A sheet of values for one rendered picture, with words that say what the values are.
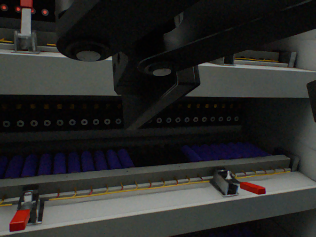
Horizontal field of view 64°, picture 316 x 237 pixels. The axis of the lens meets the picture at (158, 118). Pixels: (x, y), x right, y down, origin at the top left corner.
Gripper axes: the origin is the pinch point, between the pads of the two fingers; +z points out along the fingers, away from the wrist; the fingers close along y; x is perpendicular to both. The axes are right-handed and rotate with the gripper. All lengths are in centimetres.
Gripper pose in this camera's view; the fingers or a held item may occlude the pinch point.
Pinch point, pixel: (246, 98)
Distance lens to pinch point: 15.8
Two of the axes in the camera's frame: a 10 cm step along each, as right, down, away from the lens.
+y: 9.4, -0.2, 3.4
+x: -0.9, -9.7, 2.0
